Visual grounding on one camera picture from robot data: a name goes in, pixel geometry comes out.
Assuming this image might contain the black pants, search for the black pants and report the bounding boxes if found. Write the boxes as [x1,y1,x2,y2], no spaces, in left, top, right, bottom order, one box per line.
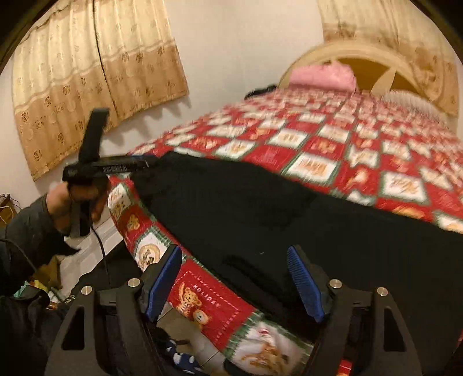
[130,152,462,375]

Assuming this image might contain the dark sleeved left forearm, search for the dark sleeved left forearm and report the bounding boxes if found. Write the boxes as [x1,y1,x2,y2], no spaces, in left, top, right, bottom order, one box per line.
[0,194,81,297]

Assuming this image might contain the blue polka dot cloth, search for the blue polka dot cloth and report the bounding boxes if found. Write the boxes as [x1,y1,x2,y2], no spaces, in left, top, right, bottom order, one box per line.
[166,338,206,375]

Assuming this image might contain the beige side window curtain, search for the beige side window curtain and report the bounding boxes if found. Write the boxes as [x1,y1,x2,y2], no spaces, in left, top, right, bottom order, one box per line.
[12,0,189,179]

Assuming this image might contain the small black item on bed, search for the small black item on bed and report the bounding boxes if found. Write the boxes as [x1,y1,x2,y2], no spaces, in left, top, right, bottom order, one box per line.
[244,84,278,100]

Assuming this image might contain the red patchwork teddy blanket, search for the red patchwork teddy blanket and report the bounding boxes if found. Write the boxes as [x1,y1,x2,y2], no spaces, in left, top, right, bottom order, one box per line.
[107,84,463,376]

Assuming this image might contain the striped pillow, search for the striped pillow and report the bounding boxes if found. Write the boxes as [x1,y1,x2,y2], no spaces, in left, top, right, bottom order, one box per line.
[381,90,448,125]

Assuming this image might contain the pink folded cloth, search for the pink folded cloth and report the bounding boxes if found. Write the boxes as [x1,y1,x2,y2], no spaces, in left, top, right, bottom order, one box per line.
[289,62,357,93]

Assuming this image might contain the cream wooden headboard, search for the cream wooden headboard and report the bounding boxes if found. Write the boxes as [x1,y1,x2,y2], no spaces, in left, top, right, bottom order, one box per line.
[278,40,430,100]

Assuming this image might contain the beige curtain behind headboard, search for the beige curtain behind headboard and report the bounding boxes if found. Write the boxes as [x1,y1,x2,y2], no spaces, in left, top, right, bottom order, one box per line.
[318,0,459,117]

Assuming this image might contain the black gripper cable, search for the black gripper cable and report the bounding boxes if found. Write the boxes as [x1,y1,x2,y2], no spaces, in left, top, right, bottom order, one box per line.
[90,225,112,290]

